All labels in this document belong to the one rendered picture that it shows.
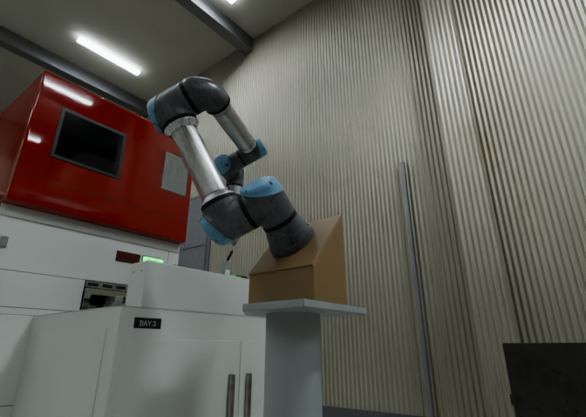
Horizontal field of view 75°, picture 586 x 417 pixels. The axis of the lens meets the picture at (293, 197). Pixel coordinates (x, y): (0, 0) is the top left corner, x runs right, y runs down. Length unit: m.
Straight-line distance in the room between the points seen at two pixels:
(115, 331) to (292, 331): 0.50
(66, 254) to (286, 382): 1.12
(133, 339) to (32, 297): 0.65
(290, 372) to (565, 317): 3.04
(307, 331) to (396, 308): 3.16
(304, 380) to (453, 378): 3.03
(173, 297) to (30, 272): 0.67
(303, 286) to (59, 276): 1.10
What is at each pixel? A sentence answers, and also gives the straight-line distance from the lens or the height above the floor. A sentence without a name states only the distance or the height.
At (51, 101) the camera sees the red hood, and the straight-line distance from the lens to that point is 1.97.
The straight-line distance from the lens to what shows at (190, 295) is 1.36.
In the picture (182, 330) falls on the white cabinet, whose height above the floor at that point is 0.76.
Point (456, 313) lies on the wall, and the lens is 4.03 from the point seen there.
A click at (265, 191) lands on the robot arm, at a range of 1.10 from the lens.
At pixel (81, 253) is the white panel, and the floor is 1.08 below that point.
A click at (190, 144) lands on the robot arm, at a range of 1.23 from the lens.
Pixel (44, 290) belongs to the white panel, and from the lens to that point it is 1.82.
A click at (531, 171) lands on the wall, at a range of 4.15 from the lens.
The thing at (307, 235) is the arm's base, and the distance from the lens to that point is 1.16.
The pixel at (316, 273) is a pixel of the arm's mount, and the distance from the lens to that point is 1.06.
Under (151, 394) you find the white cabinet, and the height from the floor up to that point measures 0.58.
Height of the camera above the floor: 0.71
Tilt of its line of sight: 21 degrees up
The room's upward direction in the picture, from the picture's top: straight up
